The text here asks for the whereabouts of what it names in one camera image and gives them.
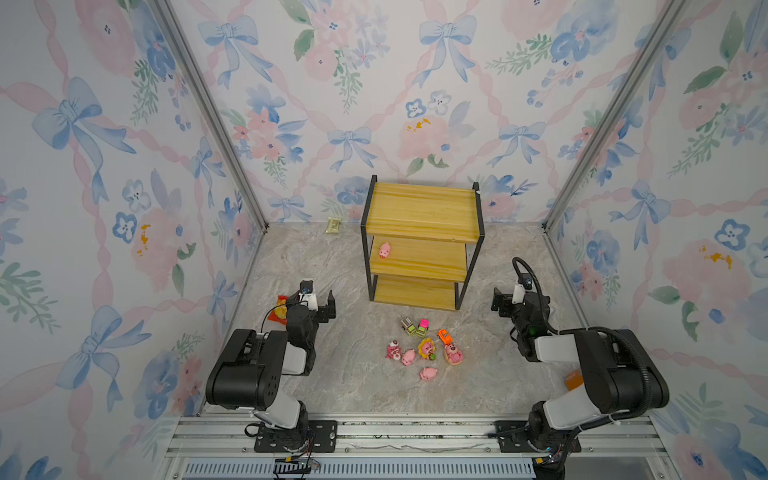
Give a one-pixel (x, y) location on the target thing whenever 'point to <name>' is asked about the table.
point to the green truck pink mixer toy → (423, 327)
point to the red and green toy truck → (408, 326)
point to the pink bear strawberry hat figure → (393, 350)
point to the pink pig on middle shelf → (384, 250)
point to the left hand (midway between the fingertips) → (316, 289)
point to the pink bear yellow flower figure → (427, 349)
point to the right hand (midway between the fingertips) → (511, 288)
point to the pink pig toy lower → (428, 373)
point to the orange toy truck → (445, 337)
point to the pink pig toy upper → (409, 357)
